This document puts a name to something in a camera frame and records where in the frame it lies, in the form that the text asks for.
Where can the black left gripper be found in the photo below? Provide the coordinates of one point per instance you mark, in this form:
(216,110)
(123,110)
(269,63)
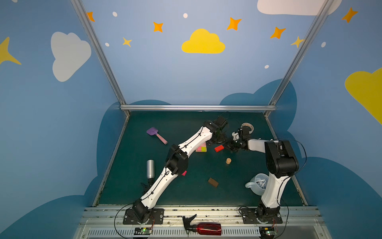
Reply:
(219,137)

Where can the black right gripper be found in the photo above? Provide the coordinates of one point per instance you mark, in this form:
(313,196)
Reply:
(232,144)

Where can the red wood block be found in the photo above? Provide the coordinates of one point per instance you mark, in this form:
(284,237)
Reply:
(219,148)

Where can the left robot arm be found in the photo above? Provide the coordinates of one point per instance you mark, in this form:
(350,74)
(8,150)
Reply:
(177,163)

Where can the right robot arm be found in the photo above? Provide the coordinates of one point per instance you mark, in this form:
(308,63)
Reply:
(282,164)

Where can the brown wood block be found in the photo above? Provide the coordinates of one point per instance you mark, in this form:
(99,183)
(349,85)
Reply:
(213,182)

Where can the white tape roll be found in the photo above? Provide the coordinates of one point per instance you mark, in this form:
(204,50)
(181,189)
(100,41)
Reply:
(250,126)

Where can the light blue mug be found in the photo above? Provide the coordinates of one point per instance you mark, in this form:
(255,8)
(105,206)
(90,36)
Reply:
(258,184)

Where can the purple pink toy spatula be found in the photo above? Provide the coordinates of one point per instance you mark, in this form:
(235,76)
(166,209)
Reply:
(153,131)

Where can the silver metal can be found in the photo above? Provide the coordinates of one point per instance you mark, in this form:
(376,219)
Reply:
(150,169)

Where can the black spray nozzle on table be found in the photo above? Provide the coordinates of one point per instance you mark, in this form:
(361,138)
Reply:
(147,186)

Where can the red spray bottle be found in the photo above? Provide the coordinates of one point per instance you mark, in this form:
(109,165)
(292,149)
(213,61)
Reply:
(209,229)

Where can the right controller board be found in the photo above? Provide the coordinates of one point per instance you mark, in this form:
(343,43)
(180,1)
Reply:
(267,233)

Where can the controller board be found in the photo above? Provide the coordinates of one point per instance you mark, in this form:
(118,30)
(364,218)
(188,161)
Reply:
(267,233)
(143,231)

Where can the left controller board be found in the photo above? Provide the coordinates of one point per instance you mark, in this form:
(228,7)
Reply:
(143,231)

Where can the aluminium frame rail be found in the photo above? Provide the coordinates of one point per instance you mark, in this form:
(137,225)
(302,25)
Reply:
(196,108)

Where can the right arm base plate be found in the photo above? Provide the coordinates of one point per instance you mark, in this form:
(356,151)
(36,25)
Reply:
(249,216)

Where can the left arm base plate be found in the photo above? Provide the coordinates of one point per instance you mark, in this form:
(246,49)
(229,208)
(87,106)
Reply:
(155,216)

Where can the aluminium corner post left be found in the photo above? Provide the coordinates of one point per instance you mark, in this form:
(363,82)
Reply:
(87,25)

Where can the aluminium corner post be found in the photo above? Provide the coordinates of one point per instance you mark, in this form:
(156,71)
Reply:
(87,25)
(317,24)

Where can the aluminium corner post right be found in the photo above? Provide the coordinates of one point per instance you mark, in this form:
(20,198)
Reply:
(317,24)

